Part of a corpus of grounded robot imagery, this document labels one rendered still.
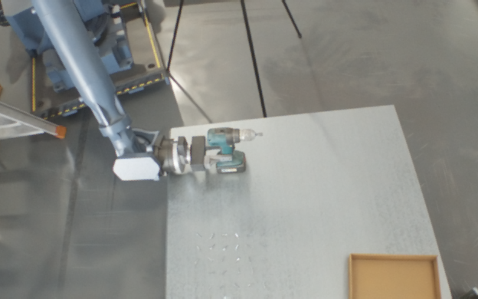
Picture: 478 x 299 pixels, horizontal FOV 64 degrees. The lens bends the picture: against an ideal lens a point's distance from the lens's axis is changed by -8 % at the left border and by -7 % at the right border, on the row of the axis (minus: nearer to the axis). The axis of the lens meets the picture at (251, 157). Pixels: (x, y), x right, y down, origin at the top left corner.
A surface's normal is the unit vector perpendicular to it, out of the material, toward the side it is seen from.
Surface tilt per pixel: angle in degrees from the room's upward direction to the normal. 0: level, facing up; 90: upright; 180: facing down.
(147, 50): 0
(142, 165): 62
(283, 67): 0
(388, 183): 0
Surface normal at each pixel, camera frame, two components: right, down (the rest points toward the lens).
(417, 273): -0.08, -0.53
